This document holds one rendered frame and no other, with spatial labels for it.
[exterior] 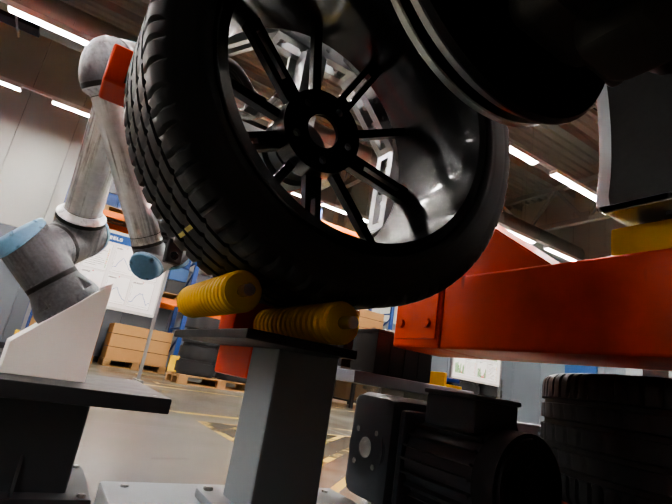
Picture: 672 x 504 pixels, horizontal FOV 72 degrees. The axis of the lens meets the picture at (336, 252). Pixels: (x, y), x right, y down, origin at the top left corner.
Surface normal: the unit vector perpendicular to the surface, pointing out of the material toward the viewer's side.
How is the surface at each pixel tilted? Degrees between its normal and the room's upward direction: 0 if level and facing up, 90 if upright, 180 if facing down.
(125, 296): 90
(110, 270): 90
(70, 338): 90
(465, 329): 90
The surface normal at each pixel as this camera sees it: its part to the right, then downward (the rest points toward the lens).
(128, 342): 0.54, -0.14
